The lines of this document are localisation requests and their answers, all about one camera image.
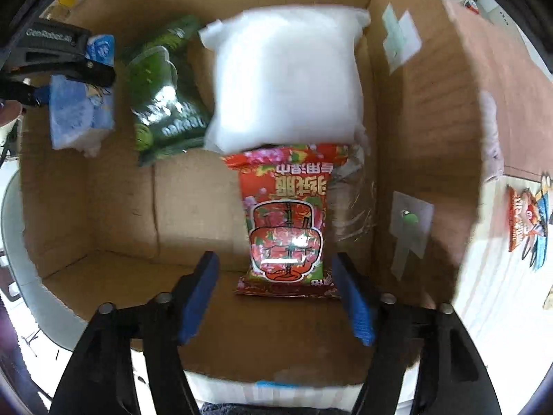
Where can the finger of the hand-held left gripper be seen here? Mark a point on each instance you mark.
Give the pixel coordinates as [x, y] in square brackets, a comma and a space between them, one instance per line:
[26, 93]
[93, 73]

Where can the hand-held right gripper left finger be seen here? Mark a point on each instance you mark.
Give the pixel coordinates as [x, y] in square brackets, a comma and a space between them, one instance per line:
[199, 298]

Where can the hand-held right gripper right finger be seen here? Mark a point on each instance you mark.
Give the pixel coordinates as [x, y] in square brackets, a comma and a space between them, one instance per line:
[356, 302]

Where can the blue and white tissue packet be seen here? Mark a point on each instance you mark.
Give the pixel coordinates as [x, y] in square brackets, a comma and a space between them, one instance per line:
[80, 112]

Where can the cardboard box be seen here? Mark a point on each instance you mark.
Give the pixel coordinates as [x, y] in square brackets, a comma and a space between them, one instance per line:
[129, 199]

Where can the pale pink soft packet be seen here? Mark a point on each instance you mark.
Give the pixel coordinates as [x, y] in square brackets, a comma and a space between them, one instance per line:
[491, 138]

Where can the green snack packet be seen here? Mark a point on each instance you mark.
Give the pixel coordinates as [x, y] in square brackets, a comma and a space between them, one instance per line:
[162, 95]

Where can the red floral wipes packet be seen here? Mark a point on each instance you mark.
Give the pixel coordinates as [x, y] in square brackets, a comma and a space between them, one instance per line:
[287, 220]

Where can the clear plastic bag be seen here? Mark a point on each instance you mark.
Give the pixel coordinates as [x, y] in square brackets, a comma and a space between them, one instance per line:
[352, 190]

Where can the white stuffed pillow bag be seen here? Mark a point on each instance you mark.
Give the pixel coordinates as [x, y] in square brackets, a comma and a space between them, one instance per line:
[287, 78]

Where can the blue cartoon snack packet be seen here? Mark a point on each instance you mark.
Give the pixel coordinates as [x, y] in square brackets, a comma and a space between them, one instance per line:
[545, 242]

